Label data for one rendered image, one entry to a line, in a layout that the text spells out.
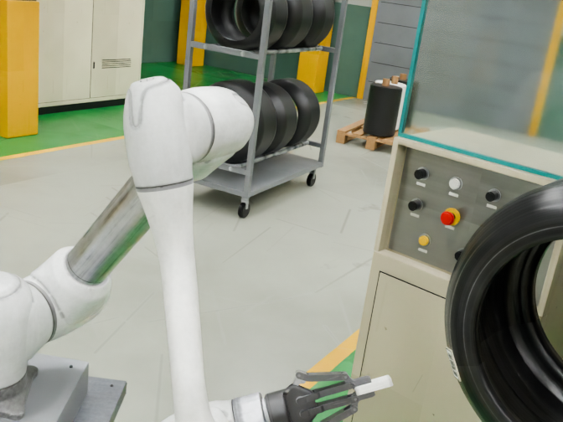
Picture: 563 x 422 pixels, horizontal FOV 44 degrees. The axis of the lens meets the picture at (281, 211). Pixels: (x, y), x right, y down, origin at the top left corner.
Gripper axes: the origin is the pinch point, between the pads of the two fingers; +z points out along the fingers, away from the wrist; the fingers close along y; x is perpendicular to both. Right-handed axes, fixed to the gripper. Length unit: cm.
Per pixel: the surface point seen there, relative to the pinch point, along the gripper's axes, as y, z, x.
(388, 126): -104, 137, -623
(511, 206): -26.0, 30.5, 11.2
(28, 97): -204, -195, -496
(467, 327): -6.7, 18.7, 5.4
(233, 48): -155, -6, -332
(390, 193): -33, 27, -82
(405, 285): -5, 24, -83
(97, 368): 5, -100, -168
